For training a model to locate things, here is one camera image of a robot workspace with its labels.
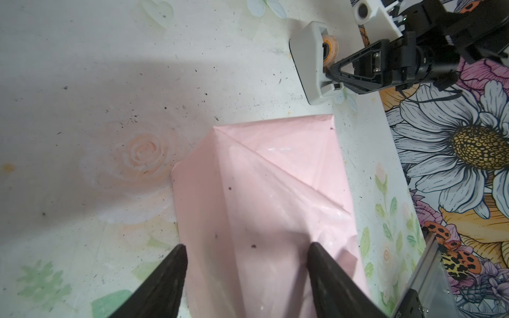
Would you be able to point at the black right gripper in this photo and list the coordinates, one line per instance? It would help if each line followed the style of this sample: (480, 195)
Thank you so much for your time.
(424, 45)

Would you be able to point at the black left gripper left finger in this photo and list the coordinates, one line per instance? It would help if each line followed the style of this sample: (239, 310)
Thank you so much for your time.
(161, 293)

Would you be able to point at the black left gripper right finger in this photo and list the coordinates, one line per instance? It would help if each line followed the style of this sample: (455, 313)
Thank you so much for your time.
(335, 294)

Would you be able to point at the purple wrapping paper sheet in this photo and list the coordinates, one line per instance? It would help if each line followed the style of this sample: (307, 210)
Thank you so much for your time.
(250, 199)

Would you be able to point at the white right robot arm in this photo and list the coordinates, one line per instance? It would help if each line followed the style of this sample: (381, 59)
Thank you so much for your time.
(490, 33)

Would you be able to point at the grey tape dispenser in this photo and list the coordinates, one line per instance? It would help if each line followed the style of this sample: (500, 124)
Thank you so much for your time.
(312, 49)

